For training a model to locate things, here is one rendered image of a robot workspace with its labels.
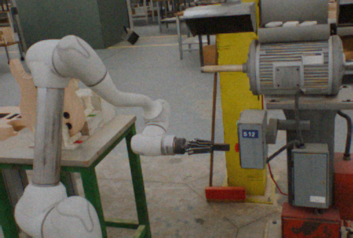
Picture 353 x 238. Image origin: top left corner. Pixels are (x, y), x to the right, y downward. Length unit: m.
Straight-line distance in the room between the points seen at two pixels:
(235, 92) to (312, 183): 1.18
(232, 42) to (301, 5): 0.97
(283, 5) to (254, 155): 0.68
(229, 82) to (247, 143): 1.26
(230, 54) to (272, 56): 1.06
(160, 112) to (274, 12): 0.68
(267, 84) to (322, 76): 0.22
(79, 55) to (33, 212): 0.61
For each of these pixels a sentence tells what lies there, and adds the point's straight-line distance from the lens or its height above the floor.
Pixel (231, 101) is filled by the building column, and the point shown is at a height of 0.78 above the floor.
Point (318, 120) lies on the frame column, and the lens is 1.83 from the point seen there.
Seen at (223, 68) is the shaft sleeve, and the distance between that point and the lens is 1.88.
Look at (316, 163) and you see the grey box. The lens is 1.81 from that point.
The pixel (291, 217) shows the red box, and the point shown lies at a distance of 1.94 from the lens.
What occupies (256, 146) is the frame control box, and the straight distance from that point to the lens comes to 1.62.
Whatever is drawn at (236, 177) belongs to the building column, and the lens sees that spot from 3.13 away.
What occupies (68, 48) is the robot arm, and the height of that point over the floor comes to 1.50.
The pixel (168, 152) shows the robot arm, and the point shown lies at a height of 0.96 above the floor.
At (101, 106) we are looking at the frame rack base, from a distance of 2.24.
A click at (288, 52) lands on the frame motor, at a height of 1.33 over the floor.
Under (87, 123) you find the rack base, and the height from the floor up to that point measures 1.01.
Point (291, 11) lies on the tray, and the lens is 1.89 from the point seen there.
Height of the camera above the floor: 1.72
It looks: 19 degrees down
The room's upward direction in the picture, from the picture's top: 6 degrees counter-clockwise
